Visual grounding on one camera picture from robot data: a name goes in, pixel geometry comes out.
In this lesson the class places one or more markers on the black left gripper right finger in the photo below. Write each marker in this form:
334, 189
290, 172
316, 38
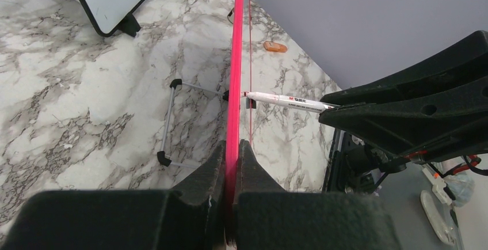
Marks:
267, 216

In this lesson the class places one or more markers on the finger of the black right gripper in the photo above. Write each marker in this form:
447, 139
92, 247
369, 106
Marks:
457, 65
443, 125

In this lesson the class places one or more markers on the black aluminium base frame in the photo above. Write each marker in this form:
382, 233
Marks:
351, 167

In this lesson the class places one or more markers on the wire whiteboard easel stand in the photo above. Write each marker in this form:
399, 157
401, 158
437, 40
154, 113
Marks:
189, 104

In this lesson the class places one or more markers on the red capped white marker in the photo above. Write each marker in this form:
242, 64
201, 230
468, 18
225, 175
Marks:
289, 101

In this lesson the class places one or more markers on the orange rubber piece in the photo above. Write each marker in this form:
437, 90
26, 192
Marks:
275, 47

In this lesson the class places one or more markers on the red framed whiteboard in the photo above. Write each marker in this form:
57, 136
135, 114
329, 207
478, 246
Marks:
234, 103

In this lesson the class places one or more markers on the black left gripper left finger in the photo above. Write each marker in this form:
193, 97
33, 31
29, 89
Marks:
187, 216

